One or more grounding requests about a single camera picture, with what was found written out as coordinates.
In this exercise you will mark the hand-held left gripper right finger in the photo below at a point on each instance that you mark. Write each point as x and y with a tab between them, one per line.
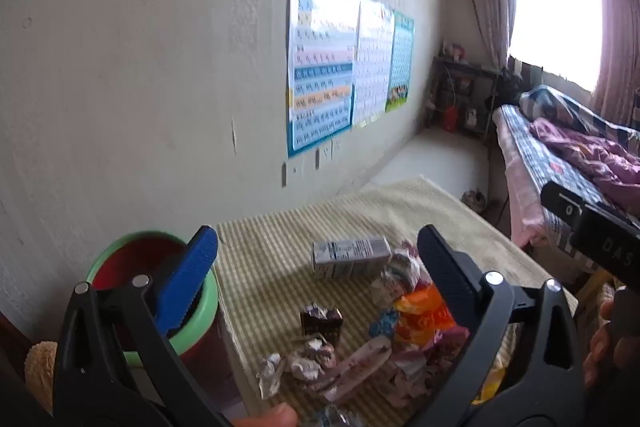
445	277

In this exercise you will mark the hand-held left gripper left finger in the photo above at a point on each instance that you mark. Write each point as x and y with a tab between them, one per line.
192	277

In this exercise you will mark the orange snack packet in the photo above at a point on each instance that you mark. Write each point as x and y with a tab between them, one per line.
420	312

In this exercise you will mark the red bin with green rim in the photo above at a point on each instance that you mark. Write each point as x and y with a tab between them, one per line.
120	257

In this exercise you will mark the white milk carton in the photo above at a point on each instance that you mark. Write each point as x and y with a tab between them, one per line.
350	254

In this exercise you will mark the person's right hand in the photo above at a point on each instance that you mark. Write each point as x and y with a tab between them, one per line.
600	347

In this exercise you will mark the person's left hand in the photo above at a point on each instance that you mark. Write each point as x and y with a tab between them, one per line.
270	417

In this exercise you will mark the crumpled printed white wrapper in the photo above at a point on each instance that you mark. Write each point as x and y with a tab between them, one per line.
402	269

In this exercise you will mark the pink plastic wrapper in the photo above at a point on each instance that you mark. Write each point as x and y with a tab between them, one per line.
435	352

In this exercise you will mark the light blue wrapper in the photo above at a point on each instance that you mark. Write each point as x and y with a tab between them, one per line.
385	324

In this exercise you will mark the purple quilt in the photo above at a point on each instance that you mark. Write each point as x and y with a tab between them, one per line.
590	157

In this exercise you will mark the pair of shoes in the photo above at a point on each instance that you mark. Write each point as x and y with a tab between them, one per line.
475	201

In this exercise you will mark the yellow striped tablecloth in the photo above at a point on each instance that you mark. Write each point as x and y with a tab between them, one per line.
280	247

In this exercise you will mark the bed with plaid sheet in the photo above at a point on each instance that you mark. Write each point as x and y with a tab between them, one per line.
530	162

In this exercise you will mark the pale pink long wrapper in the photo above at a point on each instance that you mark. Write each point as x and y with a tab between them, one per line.
355	367

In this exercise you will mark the small dark snack packet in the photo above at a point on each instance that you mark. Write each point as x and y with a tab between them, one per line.
320	322

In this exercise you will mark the red container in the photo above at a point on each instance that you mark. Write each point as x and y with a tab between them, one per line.
451	118

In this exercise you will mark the tan plush fabric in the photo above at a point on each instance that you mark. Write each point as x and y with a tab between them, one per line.
41	372

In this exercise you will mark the dark metal shelf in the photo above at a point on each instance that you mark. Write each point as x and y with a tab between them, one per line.
465	82

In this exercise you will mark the bright window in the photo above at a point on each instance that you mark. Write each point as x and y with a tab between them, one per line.
560	17

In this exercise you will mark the green-bordered wall poster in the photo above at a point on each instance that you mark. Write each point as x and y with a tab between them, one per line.
400	62

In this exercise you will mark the white chart wall poster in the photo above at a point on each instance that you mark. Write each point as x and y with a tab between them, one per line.
372	67

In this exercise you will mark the blue-bordered wall poster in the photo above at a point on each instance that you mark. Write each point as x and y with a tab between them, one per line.
320	72

